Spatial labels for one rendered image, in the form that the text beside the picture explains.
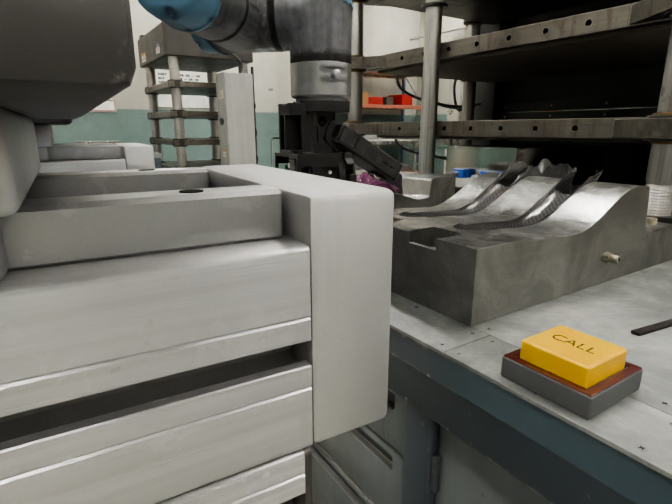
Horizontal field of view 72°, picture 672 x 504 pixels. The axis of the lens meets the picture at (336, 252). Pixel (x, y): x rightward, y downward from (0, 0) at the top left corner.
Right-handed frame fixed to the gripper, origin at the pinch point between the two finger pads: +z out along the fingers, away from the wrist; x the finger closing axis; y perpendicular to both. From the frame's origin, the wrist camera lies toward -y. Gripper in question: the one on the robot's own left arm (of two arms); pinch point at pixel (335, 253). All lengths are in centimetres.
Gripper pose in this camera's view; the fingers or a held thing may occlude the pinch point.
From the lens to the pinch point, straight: 63.7
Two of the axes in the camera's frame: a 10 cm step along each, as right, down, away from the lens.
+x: 4.8, 2.3, -8.4
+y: -8.7, 1.3, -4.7
